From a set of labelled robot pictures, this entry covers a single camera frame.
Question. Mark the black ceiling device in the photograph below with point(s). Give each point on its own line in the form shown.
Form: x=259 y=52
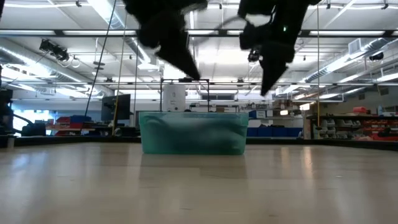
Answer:
x=54 y=49

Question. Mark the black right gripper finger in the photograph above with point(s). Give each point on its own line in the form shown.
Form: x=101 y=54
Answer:
x=267 y=74
x=280 y=70

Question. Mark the blue storage bin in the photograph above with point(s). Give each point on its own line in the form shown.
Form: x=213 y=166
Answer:
x=81 y=119

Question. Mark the teal translucent plastic bin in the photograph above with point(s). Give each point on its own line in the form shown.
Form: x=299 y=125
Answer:
x=192 y=137

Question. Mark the dark shelf rack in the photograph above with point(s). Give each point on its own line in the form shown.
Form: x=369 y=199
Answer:
x=342 y=117

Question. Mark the yellow pole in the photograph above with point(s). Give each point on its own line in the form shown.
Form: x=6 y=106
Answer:
x=318 y=77

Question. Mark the row of blue bins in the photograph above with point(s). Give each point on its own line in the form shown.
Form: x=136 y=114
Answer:
x=273 y=132

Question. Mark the red storage bin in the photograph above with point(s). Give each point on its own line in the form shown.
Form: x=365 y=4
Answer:
x=63 y=120

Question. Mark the white air vent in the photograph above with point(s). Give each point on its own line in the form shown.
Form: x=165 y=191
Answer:
x=357 y=46

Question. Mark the white cylindrical tank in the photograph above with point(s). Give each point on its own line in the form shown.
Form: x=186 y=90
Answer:
x=174 y=98

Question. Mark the silver ventilation duct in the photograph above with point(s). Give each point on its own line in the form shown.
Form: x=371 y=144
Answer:
x=18 y=53
x=342 y=60

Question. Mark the blue box white label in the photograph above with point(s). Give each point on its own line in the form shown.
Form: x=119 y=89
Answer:
x=258 y=114

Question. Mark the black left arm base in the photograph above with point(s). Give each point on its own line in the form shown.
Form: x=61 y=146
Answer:
x=6 y=118

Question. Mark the red box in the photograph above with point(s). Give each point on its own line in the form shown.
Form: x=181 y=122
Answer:
x=360 y=110

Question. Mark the black monitor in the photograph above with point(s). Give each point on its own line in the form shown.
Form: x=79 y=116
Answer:
x=119 y=105

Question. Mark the black ceiling speaker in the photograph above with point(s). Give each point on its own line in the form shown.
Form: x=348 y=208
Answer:
x=376 y=56

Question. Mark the black metal frame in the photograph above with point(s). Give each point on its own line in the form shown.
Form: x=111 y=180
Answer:
x=186 y=80

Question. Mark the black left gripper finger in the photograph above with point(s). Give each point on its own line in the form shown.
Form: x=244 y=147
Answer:
x=171 y=56
x=186 y=53

